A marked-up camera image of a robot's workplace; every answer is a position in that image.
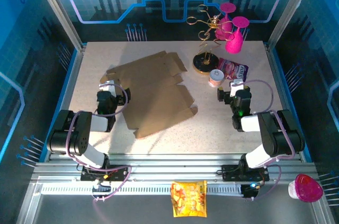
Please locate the brown cardboard paper box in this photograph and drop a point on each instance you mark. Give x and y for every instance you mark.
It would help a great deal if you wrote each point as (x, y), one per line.
(153, 97)

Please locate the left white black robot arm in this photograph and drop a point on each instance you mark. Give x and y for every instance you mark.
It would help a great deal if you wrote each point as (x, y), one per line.
(79, 134)

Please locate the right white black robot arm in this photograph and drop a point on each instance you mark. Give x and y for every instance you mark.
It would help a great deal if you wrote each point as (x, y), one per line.
(275, 134)

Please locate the black controller box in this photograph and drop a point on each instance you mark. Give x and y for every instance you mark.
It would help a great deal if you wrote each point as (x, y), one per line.
(249, 191)

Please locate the purple candy bag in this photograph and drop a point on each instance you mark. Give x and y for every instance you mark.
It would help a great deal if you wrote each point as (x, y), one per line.
(234, 70)

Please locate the pink wine glass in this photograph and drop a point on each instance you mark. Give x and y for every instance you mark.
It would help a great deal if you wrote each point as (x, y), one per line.
(227, 8)
(235, 44)

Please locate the yellow chips bag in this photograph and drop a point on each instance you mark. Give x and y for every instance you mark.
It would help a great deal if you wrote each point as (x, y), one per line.
(188, 198)

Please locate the pink lidded plastic cup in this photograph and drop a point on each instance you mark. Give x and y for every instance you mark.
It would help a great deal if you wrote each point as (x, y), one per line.
(307, 188)

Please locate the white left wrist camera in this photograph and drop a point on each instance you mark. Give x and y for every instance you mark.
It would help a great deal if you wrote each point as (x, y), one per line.
(109, 87)

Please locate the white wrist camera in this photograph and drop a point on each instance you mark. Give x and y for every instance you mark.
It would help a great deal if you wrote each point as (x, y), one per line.
(236, 87)
(109, 87)

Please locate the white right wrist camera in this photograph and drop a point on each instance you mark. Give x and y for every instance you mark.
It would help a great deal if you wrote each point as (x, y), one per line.
(236, 87)

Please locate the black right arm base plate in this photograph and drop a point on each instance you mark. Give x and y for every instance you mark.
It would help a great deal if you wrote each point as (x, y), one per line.
(230, 172)

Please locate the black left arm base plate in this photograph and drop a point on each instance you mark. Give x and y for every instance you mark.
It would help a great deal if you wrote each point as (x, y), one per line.
(119, 172)

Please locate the aluminium table frame rail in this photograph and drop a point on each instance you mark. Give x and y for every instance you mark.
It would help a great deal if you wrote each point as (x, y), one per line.
(172, 165)

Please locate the aluminium frame post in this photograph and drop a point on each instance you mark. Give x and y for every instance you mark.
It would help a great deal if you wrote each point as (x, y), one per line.
(61, 9)
(288, 9)

